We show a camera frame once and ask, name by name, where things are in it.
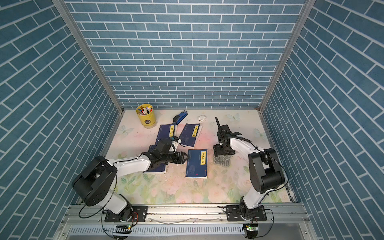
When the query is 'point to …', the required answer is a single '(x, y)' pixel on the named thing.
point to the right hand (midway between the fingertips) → (222, 152)
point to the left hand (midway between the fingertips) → (188, 157)
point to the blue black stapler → (178, 118)
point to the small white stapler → (201, 118)
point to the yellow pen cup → (146, 114)
